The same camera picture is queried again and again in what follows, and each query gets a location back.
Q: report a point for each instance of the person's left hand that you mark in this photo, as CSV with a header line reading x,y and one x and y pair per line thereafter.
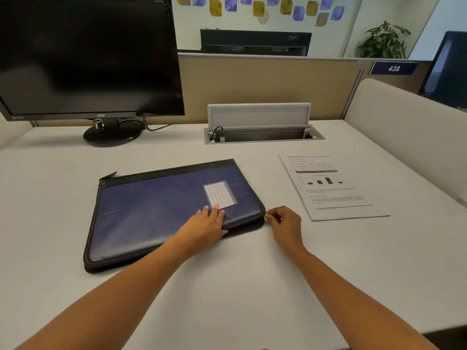
x,y
202,231

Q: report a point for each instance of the person's right hand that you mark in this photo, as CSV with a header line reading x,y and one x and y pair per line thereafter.
x,y
290,229

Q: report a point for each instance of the person's right thumb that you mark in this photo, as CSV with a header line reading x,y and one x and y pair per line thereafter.
x,y
273,217

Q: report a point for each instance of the person's left little finger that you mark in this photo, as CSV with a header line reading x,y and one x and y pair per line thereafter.
x,y
199,215

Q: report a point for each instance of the person's left middle finger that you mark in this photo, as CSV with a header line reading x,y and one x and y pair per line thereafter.
x,y
216,212

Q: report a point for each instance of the blue zip document folder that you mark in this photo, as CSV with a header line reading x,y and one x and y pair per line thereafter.
x,y
153,211

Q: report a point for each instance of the person's left forearm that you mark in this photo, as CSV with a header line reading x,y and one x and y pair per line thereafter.
x,y
120,298

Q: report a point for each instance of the person's right forearm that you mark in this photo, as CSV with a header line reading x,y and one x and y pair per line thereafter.
x,y
350,298

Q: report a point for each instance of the printed paper document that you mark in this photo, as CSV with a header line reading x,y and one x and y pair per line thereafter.
x,y
330,193

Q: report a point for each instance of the black round monitor stand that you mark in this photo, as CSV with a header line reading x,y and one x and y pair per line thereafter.
x,y
111,136

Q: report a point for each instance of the beige desk partition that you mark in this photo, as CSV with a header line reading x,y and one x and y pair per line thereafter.
x,y
262,83

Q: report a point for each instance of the white side partition panel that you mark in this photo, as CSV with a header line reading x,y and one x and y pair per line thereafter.
x,y
408,131

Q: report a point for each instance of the black wide monitor back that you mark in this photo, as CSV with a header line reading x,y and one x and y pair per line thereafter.
x,y
255,41

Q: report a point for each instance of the blue number sign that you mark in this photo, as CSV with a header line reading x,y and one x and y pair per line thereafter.
x,y
394,68

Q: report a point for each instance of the black computer monitor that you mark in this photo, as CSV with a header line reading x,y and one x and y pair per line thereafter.
x,y
87,54

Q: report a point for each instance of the green potted plant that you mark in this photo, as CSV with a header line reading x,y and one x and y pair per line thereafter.
x,y
383,41

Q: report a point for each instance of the dark monitor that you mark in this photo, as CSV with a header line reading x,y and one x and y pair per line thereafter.
x,y
447,69

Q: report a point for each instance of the group of coloured wall notes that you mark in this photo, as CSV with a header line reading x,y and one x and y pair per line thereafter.
x,y
259,7

